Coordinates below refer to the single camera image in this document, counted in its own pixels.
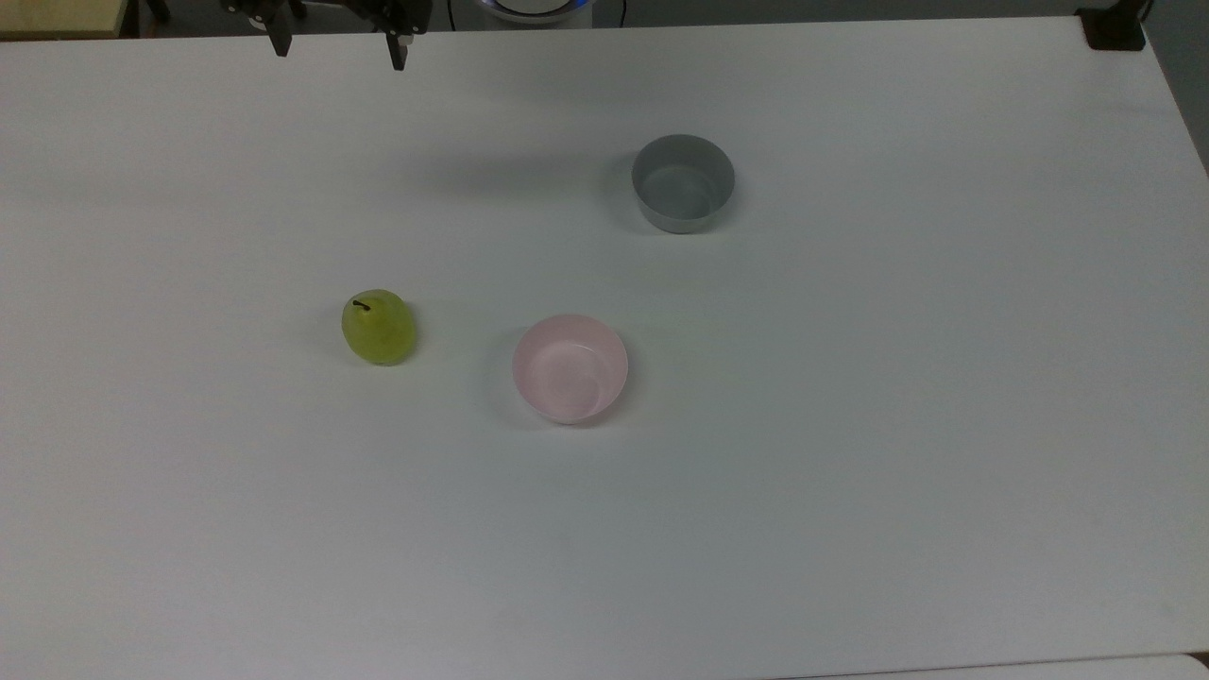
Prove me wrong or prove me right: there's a light wooden board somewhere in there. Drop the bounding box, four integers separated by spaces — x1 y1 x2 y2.
0 0 129 41

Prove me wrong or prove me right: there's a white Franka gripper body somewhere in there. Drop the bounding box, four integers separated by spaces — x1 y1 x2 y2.
222 0 435 35

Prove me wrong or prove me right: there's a pink bowl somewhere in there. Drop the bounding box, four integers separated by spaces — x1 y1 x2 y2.
512 314 630 426

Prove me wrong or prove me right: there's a green pear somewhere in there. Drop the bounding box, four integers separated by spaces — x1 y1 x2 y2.
341 289 417 366

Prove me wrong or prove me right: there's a black table clamp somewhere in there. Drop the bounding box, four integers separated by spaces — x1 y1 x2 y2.
1077 0 1155 52

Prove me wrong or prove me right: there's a grey bowl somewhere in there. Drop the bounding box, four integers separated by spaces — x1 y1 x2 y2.
631 134 737 235

